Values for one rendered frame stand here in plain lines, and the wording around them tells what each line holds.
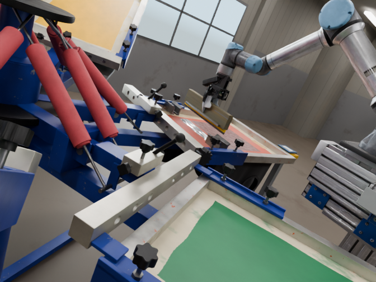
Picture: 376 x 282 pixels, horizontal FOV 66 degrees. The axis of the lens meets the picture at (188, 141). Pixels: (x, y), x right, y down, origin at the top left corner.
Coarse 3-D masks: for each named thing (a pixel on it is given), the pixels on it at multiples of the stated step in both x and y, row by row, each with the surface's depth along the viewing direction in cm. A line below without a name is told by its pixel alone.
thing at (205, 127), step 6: (174, 120) 159; (180, 120) 164; (192, 120) 173; (198, 120) 178; (204, 120) 184; (180, 126) 153; (186, 126) 158; (198, 126) 166; (204, 126) 171; (210, 126) 176; (204, 132) 161; (210, 132) 165; (216, 132) 170; (228, 132) 180; (234, 132) 186; (240, 132) 191
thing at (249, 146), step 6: (192, 132) 153; (198, 138) 147; (228, 138) 168; (234, 138) 173; (240, 138) 177; (246, 138) 183; (204, 144) 142; (234, 144) 161; (246, 144) 170; (252, 144) 175; (246, 150) 160; (252, 150) 164; (258, 150) 169; (264, 150) 174
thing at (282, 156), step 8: (184, 112) 178; (192, 112) 182; (232, 120) 205; (240, 128) 199; (248, 128) 195; (256, 136) 188; (264, 144) 183; (272, 144) 179; (248, 152) 146; (280, 152) 174; (248, 160) 143; (256, 160) 147; (264, 160) 151; (272, 160) 156; (280, 160) 161; (288, 160) 166
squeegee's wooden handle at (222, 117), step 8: (192, 96) 157; (200, 96) 152; (192, 104) 156; (200, 104) 151; (208, 112) 146; (216, 112) 142; (224, 112) 138; (216, 120) 142; (224, 120) 137; (224, 128) 138
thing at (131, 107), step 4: (128, 104) 125; (132, 104) 127; (128, 108) 121; (132, 108) 122; (136, 108) 124; (140, 108) 127; (128, 112) 122; (132, 112) 123; (136, 112) 124; (140, 112) 125; (144, 112) 126; (124, 116) 122; (132, 116) 124; (136, 116) 125; (144, 116) 127; (148, 116) 129; (152, 116) 130; (144, 120) 128; (148, 120) 130; (152, 120) 131
